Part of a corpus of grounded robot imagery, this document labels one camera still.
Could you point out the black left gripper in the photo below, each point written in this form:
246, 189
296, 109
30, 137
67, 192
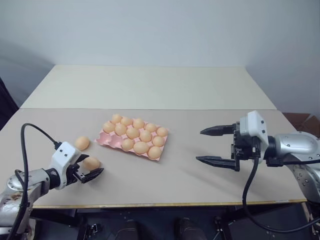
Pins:
74, 172

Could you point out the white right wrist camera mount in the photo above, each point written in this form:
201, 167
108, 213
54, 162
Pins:
255, 125

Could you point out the pink egg tray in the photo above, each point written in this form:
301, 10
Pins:
110, 141

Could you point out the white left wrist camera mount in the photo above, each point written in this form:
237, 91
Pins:
63, 155

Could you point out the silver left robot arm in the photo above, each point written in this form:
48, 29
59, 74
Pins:
31, 178

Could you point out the dark rounded shape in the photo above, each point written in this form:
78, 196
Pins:
186, 228
127, 230

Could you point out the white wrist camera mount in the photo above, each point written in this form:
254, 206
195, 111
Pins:
255, 125
63, 155

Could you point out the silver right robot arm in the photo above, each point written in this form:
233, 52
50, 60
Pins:
295, 145

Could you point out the tan egg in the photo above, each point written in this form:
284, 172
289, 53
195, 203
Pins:
151, 127
116, 118
126, 121
91, 163
82, 143
108, 127
158, 141
138, 123
120, 129
127, 144
140, 147
162, 131
132, 132
154, 152
145, 135

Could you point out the black metal clamp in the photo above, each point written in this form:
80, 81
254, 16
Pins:
217, 223
93, 228

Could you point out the black table frame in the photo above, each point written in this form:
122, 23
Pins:
150, 212

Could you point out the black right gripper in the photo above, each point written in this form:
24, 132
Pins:
243, 147

